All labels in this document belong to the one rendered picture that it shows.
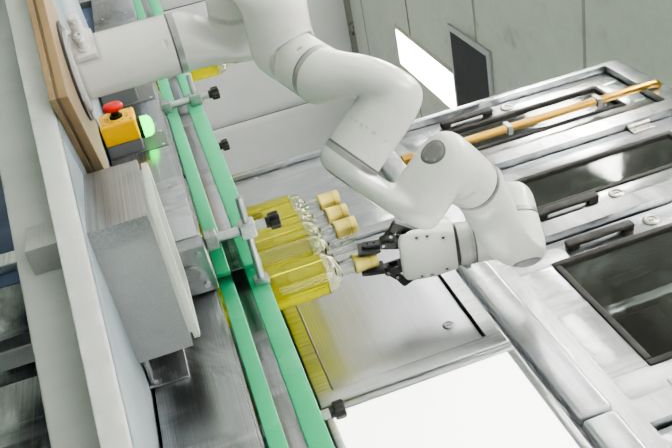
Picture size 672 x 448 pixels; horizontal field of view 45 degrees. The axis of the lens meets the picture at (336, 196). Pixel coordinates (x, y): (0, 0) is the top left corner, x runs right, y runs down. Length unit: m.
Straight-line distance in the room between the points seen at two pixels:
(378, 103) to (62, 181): 0.43
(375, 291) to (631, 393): 0.50
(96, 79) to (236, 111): 6.50
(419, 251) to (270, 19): 0.50
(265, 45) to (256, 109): 6.61
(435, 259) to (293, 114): 6.51
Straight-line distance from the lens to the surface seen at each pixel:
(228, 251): 1.45
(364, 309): 1.55
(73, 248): 1.05
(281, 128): 7.92
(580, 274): 1.65
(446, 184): 1.14
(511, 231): 1.28
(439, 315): 1.51
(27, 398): 1.67
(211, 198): 1.48
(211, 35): 1.29
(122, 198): 1.12
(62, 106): 1.14
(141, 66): 1.28
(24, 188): 1.17
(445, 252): 1.44
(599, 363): 1.46
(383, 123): 1.12
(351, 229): 1.53
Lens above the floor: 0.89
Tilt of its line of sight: 9 degrees up
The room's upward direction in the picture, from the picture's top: 73 degrees clockwise
